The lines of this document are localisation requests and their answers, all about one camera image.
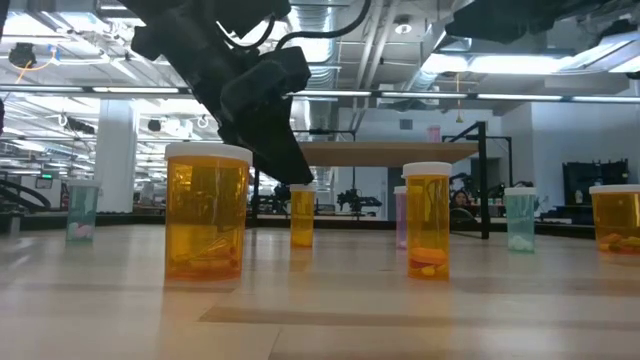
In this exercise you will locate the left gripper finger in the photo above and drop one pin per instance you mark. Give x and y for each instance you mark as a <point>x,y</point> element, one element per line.
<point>270,150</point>

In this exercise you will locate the small orange pill bottle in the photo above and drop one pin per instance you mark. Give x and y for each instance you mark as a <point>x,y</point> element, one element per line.
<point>302,215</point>

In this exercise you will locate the large orange pill bottle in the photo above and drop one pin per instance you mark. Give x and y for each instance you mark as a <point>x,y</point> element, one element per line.
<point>617,220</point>
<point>207,215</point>

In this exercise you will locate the pink pill bottle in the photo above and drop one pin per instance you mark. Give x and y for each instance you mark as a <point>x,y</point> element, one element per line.
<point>399,215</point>
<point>433,135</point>

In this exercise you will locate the medium orange pill bottle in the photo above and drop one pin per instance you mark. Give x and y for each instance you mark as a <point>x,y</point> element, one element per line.
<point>427,225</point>

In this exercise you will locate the teal bottle with pink pills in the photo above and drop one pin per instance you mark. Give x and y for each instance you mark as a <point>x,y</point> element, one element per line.
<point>82,210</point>

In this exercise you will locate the teal bottle with white pills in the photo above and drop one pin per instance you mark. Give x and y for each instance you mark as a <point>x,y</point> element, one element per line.
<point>520,220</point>

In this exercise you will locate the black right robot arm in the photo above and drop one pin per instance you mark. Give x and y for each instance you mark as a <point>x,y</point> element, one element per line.
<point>510,20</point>

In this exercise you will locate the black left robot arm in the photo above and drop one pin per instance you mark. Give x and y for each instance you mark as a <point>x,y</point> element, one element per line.
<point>190,30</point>

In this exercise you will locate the black background robot arm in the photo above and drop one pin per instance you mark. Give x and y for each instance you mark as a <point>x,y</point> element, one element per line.
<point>282,195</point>
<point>357,200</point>

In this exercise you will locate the wooden shelf with black legs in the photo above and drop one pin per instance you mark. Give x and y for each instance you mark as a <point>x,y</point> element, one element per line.
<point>380,154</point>

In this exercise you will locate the white building column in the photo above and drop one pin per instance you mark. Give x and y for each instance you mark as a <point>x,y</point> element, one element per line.
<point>115,160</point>

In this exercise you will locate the seated person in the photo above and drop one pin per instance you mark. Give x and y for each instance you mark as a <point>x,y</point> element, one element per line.
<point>460,200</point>

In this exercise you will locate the black ceiling-hung device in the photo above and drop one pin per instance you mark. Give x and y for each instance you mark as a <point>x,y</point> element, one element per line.
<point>22,55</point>

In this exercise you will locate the black equipment cabinet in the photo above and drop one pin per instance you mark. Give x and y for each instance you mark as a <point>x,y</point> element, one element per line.
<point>595,185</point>

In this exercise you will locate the silver round air duct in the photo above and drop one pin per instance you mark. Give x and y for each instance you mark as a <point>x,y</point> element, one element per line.
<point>325,55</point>

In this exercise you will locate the long suspended light rail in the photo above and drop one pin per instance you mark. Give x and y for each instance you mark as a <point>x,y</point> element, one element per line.
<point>425,95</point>

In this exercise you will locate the silver spiral air duct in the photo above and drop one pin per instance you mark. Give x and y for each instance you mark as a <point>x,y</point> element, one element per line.
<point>425,77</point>

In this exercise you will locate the black metal mounting frame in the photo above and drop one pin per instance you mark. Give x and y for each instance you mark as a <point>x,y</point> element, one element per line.
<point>120,220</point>
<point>550,227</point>

